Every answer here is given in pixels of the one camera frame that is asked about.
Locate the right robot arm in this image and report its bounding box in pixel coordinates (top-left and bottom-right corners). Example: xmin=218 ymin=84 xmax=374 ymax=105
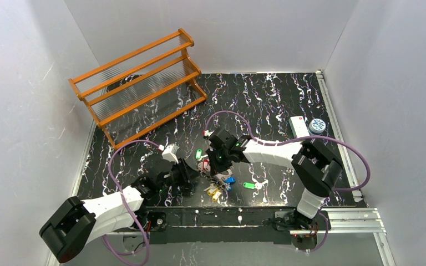
xmin=204 ymin=128 xmax=343 ymax=222

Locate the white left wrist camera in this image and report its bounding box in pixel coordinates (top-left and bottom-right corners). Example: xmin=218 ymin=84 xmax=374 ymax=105
xmin=159 ymin=144 xmax=179 ymax=164

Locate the orange wooden shelf rack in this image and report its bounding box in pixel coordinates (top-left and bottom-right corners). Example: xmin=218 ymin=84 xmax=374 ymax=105
xmin=68 ymin=28 xmax=208 ymax=149

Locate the yellow key tag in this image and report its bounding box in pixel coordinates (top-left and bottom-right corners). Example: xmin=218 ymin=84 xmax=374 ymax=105
xmin=204 ymin=184 xmax=222 ymax=201

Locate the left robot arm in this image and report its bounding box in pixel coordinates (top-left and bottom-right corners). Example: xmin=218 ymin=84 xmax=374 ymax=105
xmin=39 ymin=158 xmax=200 ymax=263

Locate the red key tag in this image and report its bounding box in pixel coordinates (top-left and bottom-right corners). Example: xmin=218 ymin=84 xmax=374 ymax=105
xmin=201 ymin=160 xmax=210 ymax=170

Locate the green key tag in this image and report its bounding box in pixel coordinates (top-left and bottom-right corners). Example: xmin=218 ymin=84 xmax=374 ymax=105
xmin=243 ymin=182 xmax=263 ymax=190
xmin=195 ymin=149 xmax=202 ymax=161

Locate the blue white round tin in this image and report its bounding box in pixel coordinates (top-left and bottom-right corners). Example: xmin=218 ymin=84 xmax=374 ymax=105
xmin=308 ymin=119 xmax=327 ymax=135

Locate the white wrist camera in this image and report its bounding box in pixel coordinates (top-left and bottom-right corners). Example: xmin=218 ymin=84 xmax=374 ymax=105
xmin=159 ymin=144 xmax=179 ymax=164
xmin=203 ymin=130 xmax=214 ymax=140

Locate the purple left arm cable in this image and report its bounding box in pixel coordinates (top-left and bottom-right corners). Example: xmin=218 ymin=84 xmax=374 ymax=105
xmin=102 ymin=139 xmax=166 ymax=266

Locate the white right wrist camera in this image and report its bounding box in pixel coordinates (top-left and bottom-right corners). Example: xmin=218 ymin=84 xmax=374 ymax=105
xmin=203 ymin=130 xmax=214 ymax=140

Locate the loose green key tag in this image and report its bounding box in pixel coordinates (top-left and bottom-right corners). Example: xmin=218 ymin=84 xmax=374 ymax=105
xmin=243 ymin=182 xmax=263 ymax=190

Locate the white green small box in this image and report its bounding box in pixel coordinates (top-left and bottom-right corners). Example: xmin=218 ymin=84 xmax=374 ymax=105
xmin=288 ymin=116 xmax=310 ymax=138

